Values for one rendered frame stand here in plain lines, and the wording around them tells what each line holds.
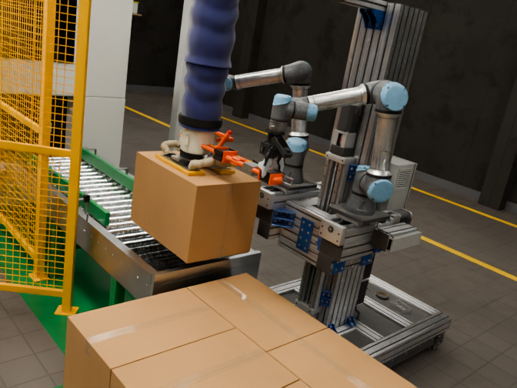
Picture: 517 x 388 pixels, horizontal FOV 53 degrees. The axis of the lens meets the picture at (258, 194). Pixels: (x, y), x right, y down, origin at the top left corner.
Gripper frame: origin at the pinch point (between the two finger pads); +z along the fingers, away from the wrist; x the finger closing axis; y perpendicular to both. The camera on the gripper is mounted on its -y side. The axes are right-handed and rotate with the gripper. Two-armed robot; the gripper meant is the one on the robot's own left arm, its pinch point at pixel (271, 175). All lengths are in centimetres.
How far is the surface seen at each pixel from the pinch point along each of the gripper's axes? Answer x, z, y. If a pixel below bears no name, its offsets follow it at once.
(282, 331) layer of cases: -2, 66, -22
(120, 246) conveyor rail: 32, 61, 73
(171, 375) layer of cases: 57, 67, -26
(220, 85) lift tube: -2, -31, 50
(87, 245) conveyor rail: 34, 75, 108
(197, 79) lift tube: 9, -32, 55
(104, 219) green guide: 24, 61, 111
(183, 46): -150, -35, 326
